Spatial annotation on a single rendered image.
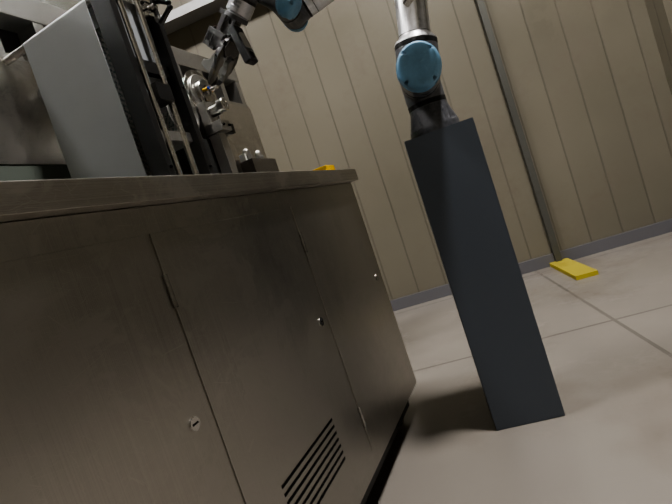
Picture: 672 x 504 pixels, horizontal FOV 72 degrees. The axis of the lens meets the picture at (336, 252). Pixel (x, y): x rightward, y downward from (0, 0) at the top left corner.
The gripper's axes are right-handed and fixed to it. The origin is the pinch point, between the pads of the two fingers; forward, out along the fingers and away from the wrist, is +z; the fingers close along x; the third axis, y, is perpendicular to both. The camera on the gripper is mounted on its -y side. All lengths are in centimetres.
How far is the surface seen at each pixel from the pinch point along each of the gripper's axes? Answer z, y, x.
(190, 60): 7, 51, -50
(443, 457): 56, -118, 3
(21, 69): 20, 36, 32
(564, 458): 32, -139, 9
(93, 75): 7.8, 6.6, 37.2
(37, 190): 6, -44, 88
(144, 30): -7.6, -1.0, 34.7
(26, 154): 35, 17, 40
